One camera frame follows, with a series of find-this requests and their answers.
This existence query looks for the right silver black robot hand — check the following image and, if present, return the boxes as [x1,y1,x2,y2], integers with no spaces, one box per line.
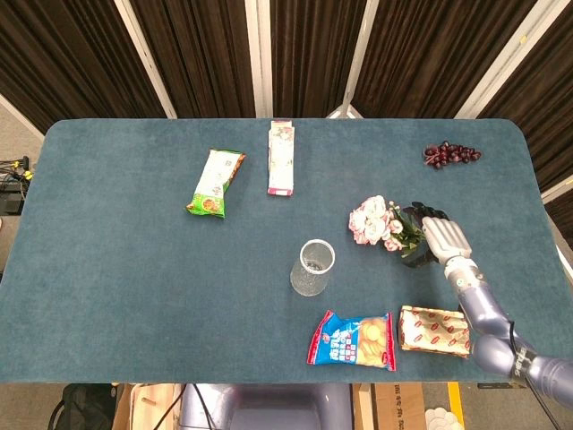
[402,201,474,269]

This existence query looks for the pink artificial flower bouquet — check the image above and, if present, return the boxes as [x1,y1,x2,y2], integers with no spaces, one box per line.
[348,194,438,263]

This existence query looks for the transparent textured glass vase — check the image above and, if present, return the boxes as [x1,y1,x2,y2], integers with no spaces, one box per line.
[289,239,337,297]

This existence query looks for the cream white garlic bulb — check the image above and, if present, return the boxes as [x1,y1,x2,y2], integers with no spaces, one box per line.
[423,407,465,430]

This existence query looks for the blue velvet tablecloth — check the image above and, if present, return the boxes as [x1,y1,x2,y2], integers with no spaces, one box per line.
[0,117,573,385]

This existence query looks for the dark red grape bunch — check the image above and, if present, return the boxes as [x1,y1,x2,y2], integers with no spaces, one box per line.
[423,141,483,170]

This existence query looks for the gold red-printed snack packet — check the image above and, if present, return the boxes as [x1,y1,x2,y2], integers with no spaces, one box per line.
[398,305,472,358]

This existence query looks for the blue biscuit bag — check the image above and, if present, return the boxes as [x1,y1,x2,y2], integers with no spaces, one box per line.
[306,309,398,373]

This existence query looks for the dark brown curtain panel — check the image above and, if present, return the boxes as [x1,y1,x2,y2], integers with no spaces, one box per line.
[0,0,167,135]
[270,0,368,119]
[353,0,536,120]
[129,0,259,119]
[478,0,573,194]

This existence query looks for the brown cardboard box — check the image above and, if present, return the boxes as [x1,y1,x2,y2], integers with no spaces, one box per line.
[353,383,426,430]

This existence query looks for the pink floral paper box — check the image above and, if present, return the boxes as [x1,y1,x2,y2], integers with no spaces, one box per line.
[266,118,297,197]

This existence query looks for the green snack packet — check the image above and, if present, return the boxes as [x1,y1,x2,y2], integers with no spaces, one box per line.
[185,149,247,220]

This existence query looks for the grey-blue robot torso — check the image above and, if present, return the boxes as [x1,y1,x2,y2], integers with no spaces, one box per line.
[178,383,355,430]

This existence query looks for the light wooden crate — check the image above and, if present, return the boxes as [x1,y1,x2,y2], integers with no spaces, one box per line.
[111,383,184,430]

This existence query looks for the black bag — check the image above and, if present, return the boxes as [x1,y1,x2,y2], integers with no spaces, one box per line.
[56,383,120,430]

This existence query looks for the black equipment box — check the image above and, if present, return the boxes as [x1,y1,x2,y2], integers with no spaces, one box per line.
[0,181,26,216]

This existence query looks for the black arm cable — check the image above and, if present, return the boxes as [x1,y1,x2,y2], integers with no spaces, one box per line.
[508,320,563,430]

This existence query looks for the white partition post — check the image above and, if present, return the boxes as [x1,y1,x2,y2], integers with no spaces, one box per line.
[454,0,552,120]
[326,0,381,120]
[114,0,178,119]
[244,0,274,119]

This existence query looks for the black cables with yellow plugs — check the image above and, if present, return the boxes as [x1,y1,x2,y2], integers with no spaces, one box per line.
[0,155,36,185]

